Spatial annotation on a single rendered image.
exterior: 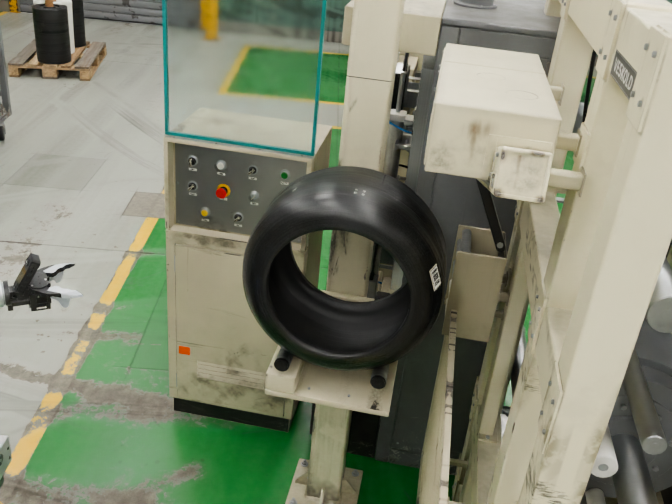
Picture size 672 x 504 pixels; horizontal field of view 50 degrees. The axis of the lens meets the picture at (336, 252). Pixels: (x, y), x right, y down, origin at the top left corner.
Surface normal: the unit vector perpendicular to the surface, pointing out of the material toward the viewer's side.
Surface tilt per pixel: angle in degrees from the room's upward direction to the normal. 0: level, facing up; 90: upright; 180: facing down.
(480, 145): 90
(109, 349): 0
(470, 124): 90
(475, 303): 90
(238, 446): 0
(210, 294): 90
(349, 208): 42
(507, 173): 72
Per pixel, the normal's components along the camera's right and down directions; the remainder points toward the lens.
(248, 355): -0.18, 0.44
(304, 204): -0.36, -0.34
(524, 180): -0.14, 0.15
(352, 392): 0.09, -0.88
